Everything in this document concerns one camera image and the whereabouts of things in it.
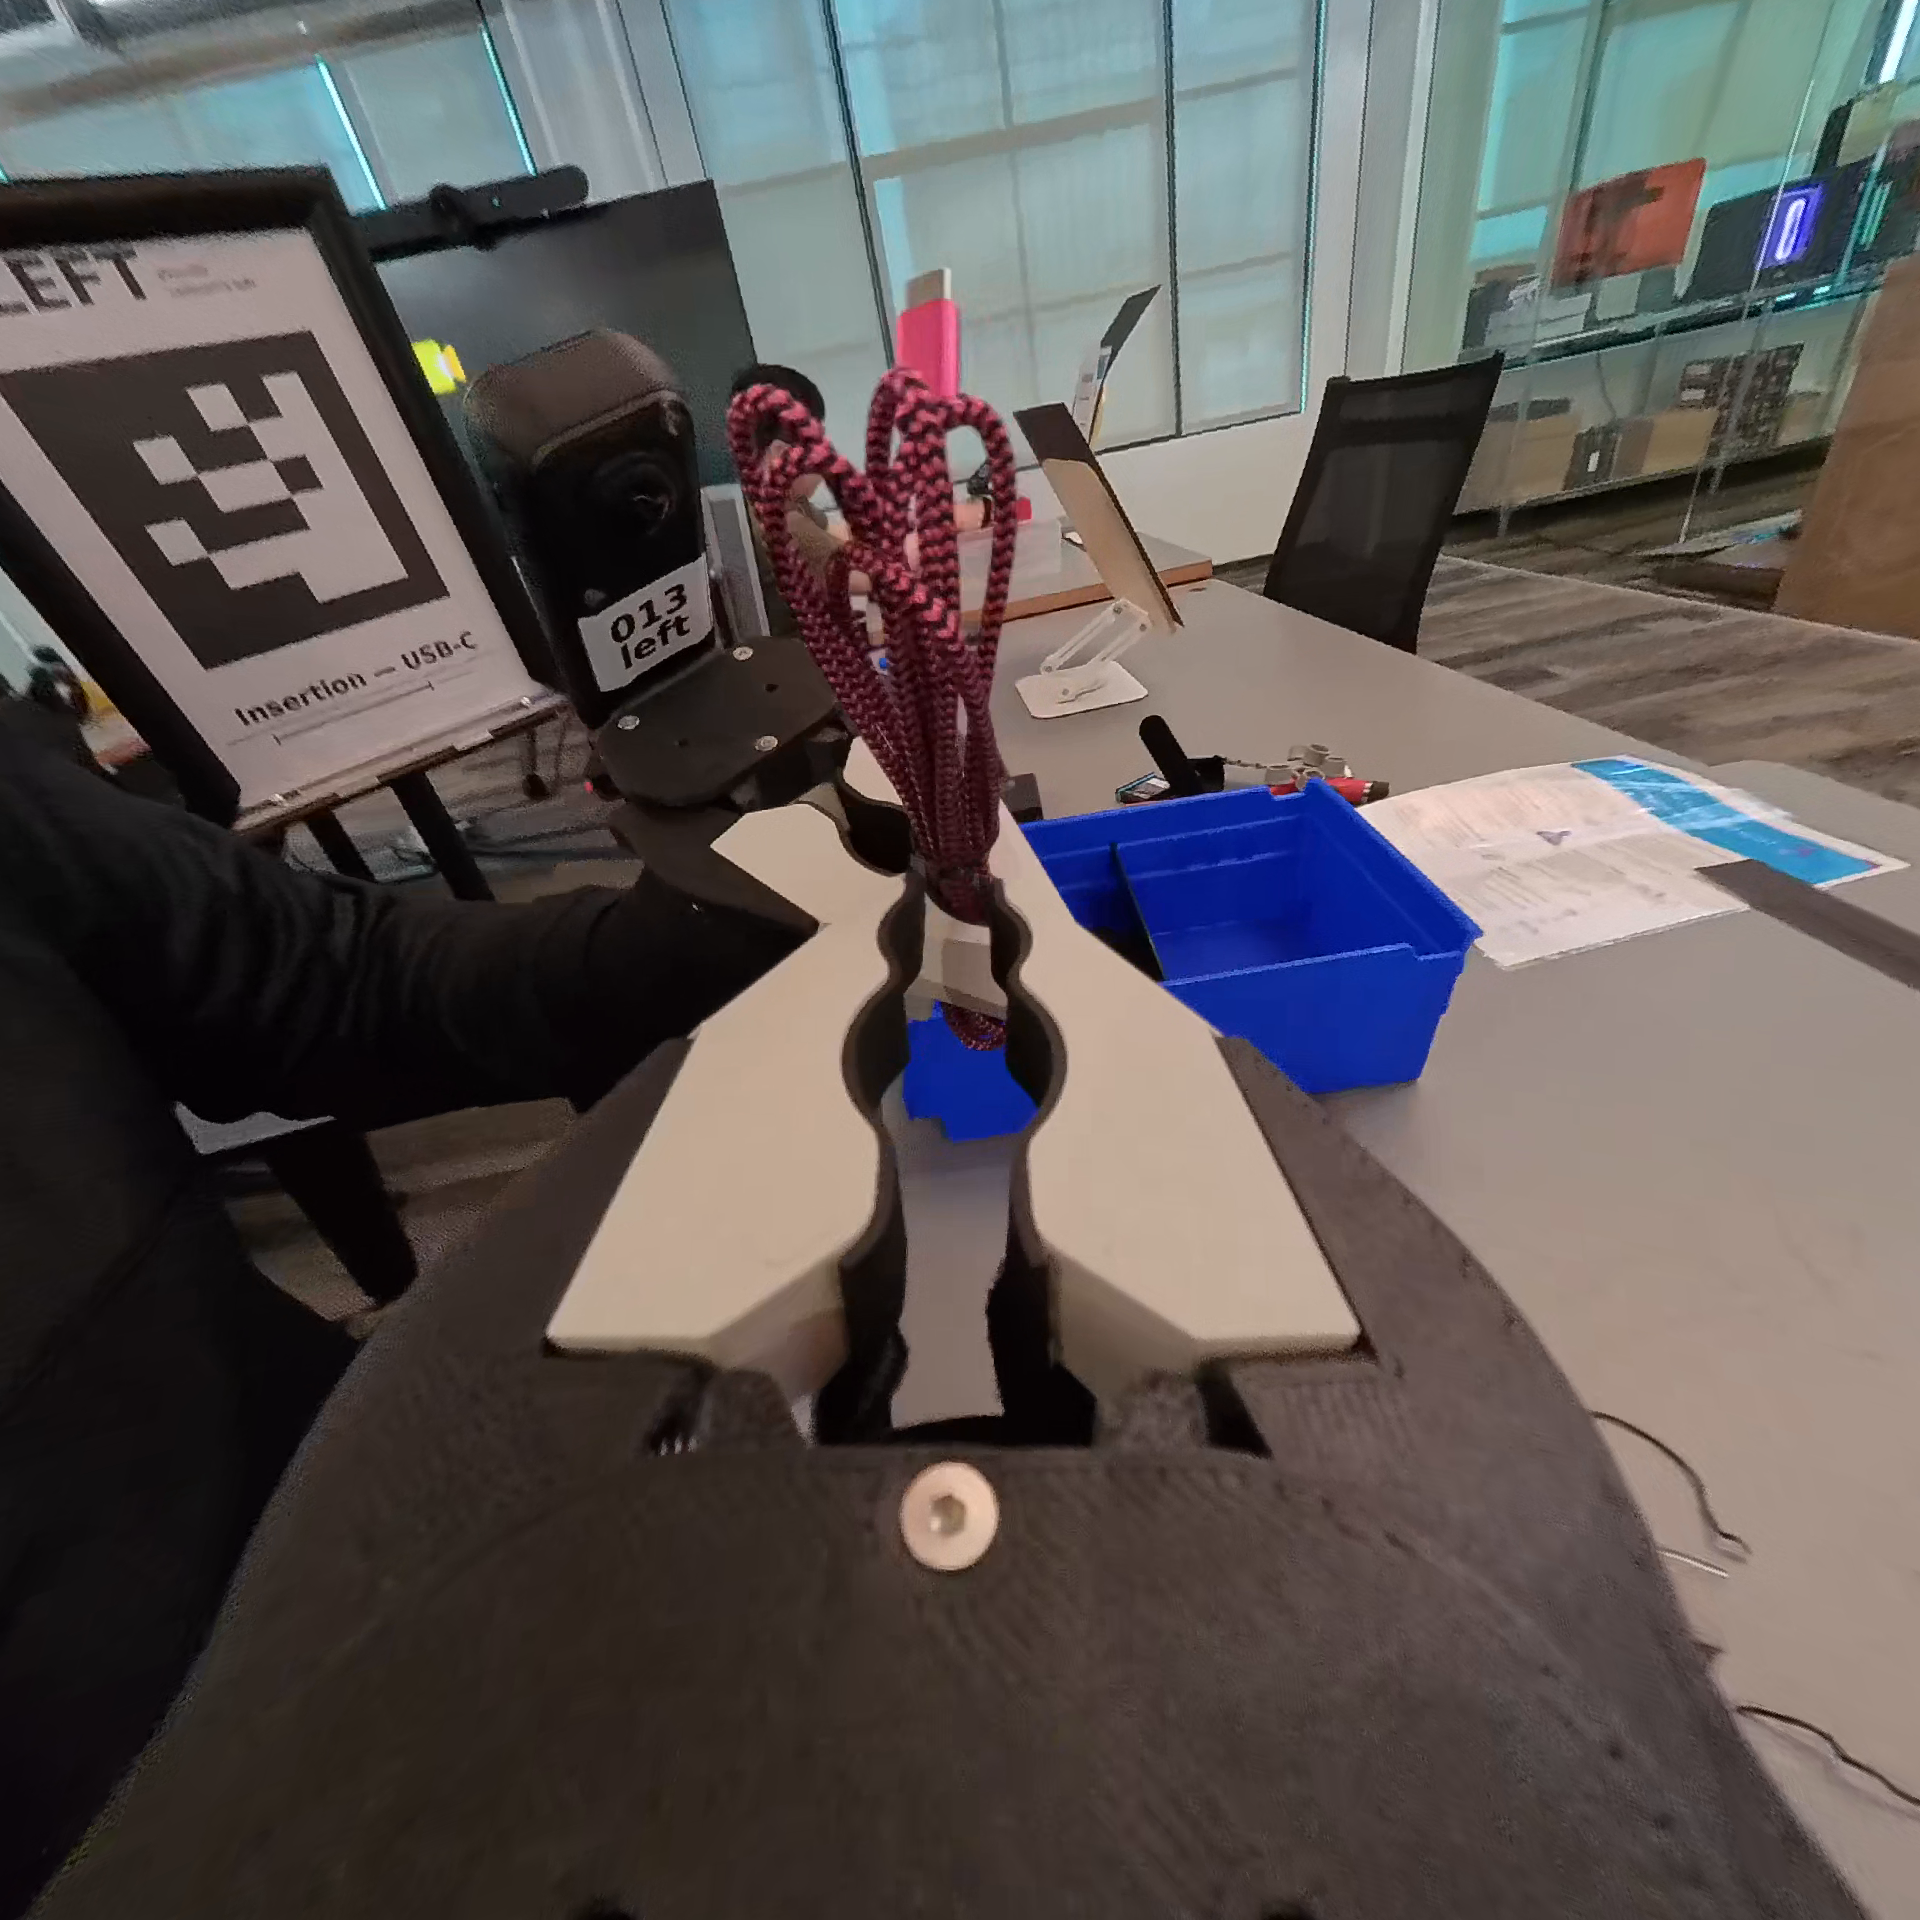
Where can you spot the grey plastic bracket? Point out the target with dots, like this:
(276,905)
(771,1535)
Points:
(1306,774)

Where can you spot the black webcam bar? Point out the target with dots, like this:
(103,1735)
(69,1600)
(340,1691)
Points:
(495,201)

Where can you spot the white adjustable stand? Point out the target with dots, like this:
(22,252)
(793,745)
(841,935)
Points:
(1081,682)

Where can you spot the blue divided plastic bin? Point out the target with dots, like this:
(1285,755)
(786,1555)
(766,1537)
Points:
(1290,944)

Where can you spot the metal storage shelf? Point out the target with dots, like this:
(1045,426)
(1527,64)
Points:
(1651,435)

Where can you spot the printed paper sheet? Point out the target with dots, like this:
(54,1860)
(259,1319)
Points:
(1561,855)

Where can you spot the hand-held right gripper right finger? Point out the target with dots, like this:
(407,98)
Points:
(1185,1201)

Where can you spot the black wooden-edged board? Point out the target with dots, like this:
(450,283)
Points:
(1119,359)
(1102,510)

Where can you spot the wooden table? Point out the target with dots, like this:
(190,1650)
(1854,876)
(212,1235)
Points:
(1172,569)

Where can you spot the large cardboard box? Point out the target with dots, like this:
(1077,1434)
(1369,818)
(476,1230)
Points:
(1861,495)

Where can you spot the person's left hand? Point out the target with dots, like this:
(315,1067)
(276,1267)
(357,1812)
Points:
(661,975)

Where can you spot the black sign easel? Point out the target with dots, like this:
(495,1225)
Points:
(451,849)

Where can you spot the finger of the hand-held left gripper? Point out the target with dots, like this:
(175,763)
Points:
(961,960)
(811,879)

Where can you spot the black framed marker sign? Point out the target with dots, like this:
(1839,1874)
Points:
(301,451)

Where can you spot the black office chair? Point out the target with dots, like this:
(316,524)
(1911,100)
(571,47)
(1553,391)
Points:
(1382,495)

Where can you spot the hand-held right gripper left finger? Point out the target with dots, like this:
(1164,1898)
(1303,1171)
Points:
(735,1184)

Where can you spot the black monitor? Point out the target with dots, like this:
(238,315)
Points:
(630,329)

